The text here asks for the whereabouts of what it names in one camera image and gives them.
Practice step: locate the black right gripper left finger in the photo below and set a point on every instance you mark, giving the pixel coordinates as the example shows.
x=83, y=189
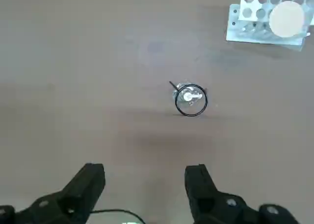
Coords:
x=73, y=199

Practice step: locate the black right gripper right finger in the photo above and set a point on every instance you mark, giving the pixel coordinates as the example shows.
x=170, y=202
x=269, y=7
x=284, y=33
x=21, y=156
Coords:
x=203, y=197

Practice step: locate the white test tube rack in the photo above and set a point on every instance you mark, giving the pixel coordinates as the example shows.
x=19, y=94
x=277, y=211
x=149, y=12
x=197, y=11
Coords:
x=235, y=35

